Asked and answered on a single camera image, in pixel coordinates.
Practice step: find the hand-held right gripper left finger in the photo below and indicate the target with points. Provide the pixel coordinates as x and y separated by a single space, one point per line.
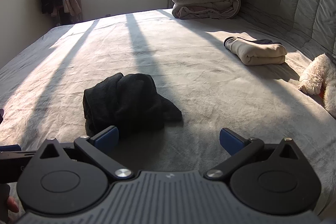
107 138

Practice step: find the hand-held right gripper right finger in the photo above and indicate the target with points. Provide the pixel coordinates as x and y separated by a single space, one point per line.
231 140

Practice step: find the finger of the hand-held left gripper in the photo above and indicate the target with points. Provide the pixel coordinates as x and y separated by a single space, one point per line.
10 148

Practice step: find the black t-shirt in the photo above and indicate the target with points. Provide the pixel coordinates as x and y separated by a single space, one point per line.
131 100

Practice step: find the person's left hand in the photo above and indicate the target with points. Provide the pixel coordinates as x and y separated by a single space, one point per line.
12 205

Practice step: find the folded cream garment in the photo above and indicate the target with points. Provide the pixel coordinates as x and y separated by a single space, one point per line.
260 54

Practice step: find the white plush toy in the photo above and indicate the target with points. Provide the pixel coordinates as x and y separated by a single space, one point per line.
319 77

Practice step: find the hanging pink garment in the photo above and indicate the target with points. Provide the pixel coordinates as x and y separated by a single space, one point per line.
71 5

